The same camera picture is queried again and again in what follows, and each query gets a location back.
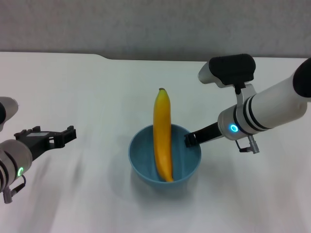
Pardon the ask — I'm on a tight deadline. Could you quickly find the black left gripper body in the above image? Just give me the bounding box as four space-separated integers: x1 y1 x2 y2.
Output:
14 126 57 161

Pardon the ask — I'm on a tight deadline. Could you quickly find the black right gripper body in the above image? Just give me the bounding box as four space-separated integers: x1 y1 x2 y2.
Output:
191 122 221 146

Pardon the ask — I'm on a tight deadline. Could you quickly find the yellow banana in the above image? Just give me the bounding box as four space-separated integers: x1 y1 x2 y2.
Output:
153 87 174 183

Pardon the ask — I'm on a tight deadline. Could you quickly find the blue bowl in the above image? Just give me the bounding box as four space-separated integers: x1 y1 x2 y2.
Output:
128 123 203 190

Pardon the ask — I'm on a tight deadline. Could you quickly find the right arm silver cable connector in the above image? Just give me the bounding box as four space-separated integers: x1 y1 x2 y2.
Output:
234 134 261 154

